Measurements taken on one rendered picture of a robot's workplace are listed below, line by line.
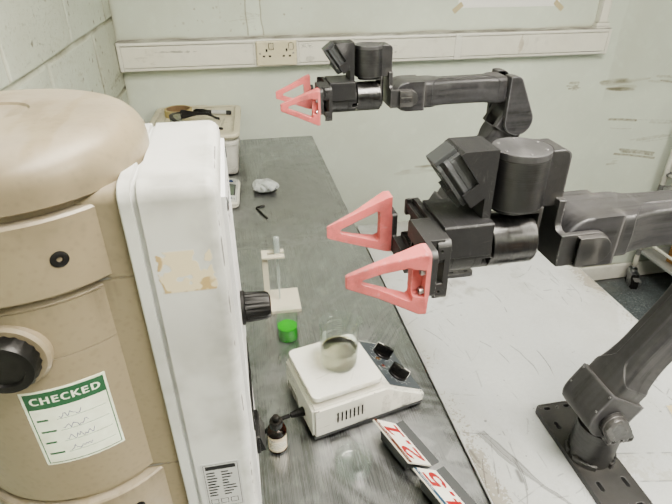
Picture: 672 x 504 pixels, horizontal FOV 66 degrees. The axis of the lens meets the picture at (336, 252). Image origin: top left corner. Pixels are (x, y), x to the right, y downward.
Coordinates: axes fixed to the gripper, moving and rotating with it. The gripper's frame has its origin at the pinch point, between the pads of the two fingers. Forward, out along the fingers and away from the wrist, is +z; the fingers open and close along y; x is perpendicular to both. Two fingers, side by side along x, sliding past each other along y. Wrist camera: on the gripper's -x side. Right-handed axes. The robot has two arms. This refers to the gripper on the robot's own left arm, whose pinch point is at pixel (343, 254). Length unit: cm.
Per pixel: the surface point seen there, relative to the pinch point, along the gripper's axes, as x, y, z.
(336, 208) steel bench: 40, -91, -17
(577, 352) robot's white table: 41, -21, -50
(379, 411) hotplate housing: 38.2, -12.8, -8.4
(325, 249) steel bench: 40, -69, -9
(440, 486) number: 38.2, 1.9, -13.1
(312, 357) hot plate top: 31.4, -20.0, 1.2
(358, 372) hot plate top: 31.5, -15.3, -5.4
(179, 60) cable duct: 8, -155, 27
